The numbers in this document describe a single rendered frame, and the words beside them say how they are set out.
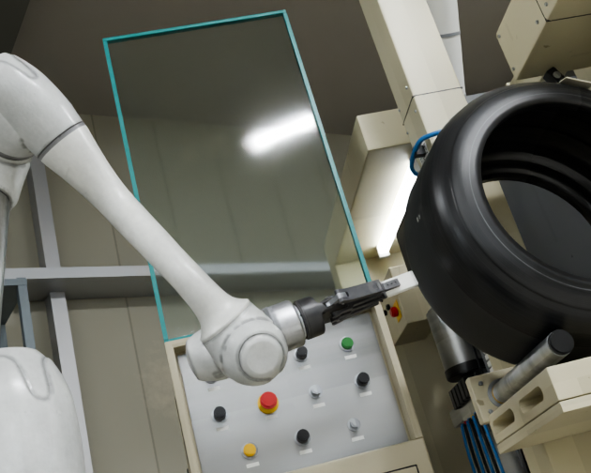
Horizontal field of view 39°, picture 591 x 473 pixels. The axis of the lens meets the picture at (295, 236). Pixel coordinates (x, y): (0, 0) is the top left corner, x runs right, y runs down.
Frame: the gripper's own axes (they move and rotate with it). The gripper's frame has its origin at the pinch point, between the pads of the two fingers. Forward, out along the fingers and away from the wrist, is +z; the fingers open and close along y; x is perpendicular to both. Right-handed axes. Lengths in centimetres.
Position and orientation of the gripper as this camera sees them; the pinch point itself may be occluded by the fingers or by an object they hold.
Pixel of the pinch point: (398, 284)
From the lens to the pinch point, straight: 160.6
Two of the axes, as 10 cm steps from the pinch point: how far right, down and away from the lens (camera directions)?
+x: 3.8, 8.5, -3.7
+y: -0.7, 4.3, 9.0
